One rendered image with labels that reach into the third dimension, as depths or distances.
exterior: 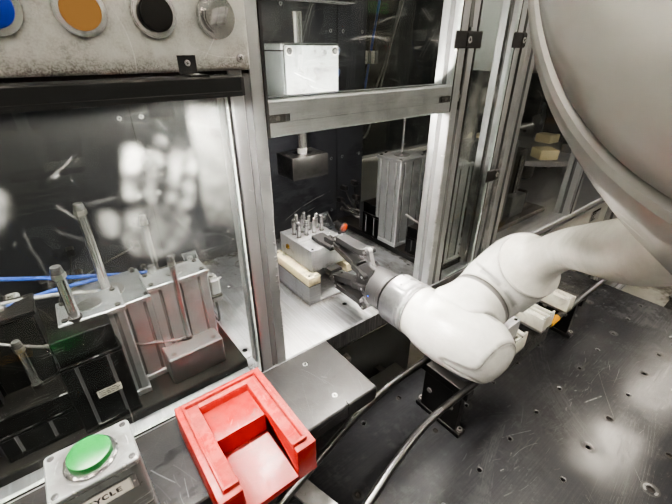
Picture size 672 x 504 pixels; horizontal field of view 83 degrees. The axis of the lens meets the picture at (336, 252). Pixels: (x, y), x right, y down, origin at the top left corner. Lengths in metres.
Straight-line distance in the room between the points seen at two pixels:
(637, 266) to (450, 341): 0.28
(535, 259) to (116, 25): 0.56
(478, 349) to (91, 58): 0.54
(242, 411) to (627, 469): 0.74
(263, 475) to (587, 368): 0.87
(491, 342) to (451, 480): 0.36
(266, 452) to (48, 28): 0.51
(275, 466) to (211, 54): 0.49
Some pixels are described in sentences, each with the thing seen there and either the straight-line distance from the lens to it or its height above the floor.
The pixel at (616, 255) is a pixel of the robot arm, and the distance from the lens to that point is 0.37.
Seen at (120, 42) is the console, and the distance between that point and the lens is 0.45.
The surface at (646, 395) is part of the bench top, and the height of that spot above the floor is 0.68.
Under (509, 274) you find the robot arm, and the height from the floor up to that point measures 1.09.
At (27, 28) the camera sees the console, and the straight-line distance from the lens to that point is 0.44.
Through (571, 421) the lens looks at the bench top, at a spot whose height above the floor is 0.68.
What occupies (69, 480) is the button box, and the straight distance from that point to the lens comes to 0.50.
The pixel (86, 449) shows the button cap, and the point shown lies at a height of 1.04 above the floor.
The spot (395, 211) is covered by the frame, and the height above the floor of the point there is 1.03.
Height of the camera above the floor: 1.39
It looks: 28 degrees down
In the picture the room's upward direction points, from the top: straight up
